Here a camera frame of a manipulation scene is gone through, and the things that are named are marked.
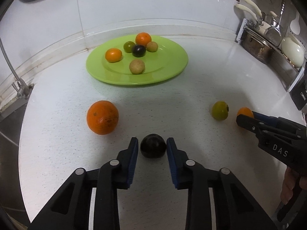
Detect orange kumquat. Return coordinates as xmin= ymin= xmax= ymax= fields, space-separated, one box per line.
xmin=237 ymin=107 xmax=254 ymax=118

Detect dark plum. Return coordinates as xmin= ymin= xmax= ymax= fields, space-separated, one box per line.
xmin=140 ymin=133 xmax=167 ymax=159
xmin=132 ymin=44 xmax=146 ymax=58

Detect tan small fruit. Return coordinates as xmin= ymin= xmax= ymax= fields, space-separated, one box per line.
xmin=146 ymin=41 xmax=159 ymax=53

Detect large orange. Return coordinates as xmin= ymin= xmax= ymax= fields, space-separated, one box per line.
xmin=135 ymin=32 xmax=152 ymax=47

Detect green small fruit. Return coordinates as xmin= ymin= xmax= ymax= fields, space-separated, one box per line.
xmin=123 ymin=41 xmax=135 ymax=53

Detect small orange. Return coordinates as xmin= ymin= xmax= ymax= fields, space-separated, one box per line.
xmin=105 ymin=48 xmax=122 ymax=63

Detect person right hand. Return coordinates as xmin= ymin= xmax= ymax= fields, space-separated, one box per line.
xmin=281 ymin=167 xmax=299 ymax=205

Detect steel sink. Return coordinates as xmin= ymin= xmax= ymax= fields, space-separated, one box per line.
xmin=1 ymin=104 xmax=29 ymax=225

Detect white ceramic jar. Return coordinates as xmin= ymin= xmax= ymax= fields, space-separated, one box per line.
xmin=281 ymin=34 xmax=305 ymax=68

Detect steel spatula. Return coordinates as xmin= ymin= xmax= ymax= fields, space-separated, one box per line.
xmin=264 ymin=0 xmax=285 ymax=47

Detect orange on counter left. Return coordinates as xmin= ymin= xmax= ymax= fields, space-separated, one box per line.
xmin=86 ymin=100 xmax=119 ymax=135

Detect curved chrome faucet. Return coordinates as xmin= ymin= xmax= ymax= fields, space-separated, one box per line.
xmin=0 ymin=39 xmax=34 ymax=99

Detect green plate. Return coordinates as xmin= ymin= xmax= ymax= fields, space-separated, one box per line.
xmin=86 ymin=35 xmax=188 ymax=86

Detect cream handle lower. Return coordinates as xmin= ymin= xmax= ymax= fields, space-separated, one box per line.
xmin=235 ymin=3 xmax=257 ymax=21

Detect cream handle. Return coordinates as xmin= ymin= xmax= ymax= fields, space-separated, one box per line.
xmin=235 ymin=3 xmax=257 ymax=21
xmin=244 ymin=0 xmax=262 ymax=17

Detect cream handle upper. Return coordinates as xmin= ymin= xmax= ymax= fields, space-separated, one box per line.
xmin=244 ymin=0 xmax=262 ymax=17

